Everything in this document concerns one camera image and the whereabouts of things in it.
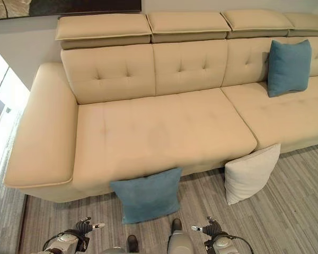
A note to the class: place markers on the grey striped rug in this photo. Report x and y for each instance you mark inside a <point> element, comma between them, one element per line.
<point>254,225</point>

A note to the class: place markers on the white square cushion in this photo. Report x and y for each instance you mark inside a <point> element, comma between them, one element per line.
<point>250,177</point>

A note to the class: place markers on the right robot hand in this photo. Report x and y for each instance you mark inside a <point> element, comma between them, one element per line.
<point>211,228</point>

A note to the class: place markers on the right silver robot leg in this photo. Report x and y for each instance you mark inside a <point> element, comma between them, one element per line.
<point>178,242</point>

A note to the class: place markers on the right dark robot foot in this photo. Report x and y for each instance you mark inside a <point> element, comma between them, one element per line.
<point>176,224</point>

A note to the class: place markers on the beige leather sofa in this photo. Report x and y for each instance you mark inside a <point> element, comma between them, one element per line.
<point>153,127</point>

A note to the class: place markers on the framed wall painting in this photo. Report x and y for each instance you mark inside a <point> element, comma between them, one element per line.
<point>63,8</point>

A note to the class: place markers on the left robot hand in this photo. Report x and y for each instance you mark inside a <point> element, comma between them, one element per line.
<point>85,227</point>

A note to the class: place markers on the dark robot foot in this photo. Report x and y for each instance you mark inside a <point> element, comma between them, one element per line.
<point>176,224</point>
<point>132,243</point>

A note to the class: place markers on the beige sofa headrest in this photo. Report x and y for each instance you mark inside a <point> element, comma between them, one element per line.
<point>257,22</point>
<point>103,27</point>
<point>188,23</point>
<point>307,22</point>

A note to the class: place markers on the left dark robot foot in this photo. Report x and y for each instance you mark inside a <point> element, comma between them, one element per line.
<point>132,243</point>

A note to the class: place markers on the blue square cushion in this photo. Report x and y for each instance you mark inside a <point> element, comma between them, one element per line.
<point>289,67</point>
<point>148,195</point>

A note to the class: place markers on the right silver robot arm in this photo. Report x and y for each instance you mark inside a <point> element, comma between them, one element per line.
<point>225,243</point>

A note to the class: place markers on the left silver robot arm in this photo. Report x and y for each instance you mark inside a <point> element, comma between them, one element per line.
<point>66,242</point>

